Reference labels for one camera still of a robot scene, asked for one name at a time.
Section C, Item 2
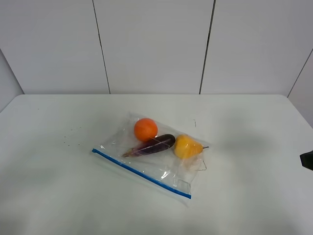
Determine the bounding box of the clear zip bag blue seal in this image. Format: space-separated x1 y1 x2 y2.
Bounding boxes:
92 113 210 199

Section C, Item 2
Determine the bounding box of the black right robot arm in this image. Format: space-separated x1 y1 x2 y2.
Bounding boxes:
300 151 313 170

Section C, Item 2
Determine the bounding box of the orange round fruit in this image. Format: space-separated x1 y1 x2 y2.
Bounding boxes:
134 118 158 141

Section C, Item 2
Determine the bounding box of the purple eggplant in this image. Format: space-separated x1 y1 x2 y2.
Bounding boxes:
122 134 176 157

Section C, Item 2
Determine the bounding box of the yellow pear fruit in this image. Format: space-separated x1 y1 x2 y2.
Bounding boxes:
174 135 208 160

